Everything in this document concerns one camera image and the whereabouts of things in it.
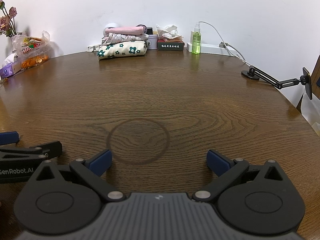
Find dark red tissue box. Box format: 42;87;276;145
157;40;184;51

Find white round speaker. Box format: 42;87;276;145
105;22;121;29

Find cream green floral garment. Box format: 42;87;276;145
97;41;148;60

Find white power strip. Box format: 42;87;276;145
200;43;238;56

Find small black box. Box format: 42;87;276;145
146;27;153;35

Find white tin box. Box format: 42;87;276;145
146;34;158;50

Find pink floral ruffled dress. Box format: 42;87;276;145
101;33;149;46

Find plastic snack bag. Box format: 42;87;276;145
11;31;53;69

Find green spray bottle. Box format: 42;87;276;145
192;22;201;55

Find white charging cable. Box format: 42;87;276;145
199;21;252;67

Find pink dried flowers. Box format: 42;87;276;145
0;0;17;37

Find purple tissue box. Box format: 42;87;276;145
0;53;22;80

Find pink folded garment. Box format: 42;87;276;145
103;25;147;36

